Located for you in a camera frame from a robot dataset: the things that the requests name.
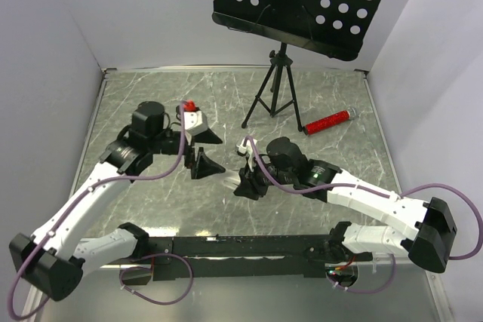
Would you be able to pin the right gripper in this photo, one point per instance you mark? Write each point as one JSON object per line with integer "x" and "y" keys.
{"x": 247, "y": 188}

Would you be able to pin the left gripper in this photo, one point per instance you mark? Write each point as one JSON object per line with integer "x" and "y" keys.
{"x": 204, "y": 166}

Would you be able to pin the white stapler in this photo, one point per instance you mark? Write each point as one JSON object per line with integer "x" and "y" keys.
{"x": 231, "y": 180}

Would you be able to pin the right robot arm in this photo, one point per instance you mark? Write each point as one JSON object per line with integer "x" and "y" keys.
{"x": 423, "y": 231}

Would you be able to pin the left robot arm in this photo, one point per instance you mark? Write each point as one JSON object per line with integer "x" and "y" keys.
{"x": 75, "y": 224}

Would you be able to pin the black stapler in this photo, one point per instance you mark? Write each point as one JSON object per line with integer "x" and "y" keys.
{"x": 178, "y": 113}

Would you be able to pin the red glitter tube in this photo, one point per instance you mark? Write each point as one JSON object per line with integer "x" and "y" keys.
{"x": 330, "y": 121}

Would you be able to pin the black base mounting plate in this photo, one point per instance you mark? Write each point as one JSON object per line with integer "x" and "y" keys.
{"x": 245, "y": 256}

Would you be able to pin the black tripod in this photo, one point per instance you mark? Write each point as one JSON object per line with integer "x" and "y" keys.
{"x": 280, "y": 63}

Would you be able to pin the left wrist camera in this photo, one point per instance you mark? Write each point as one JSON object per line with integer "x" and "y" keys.
{"x": 195, "y": 121}

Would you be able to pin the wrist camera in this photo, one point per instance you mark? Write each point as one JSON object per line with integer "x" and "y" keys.
{"x": 195, "y": 121}
{"x": 245, "y": 148}

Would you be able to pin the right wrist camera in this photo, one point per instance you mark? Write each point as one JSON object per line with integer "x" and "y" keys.
{"x": 245, "y": 148}

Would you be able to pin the aluminium rail frame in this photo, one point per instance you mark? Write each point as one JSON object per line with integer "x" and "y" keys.
{"x": 341, "y": 276}

